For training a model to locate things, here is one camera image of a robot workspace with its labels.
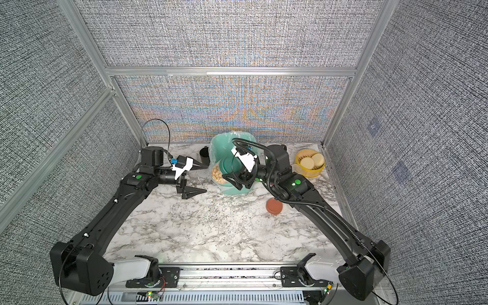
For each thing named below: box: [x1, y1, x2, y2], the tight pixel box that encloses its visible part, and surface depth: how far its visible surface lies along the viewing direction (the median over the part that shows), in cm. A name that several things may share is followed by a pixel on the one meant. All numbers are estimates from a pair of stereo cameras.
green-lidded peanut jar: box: [210, 162, 230, 186], surface depth 70 cm
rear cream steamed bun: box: [311, 153, 325, 167], surface depth 104 cm
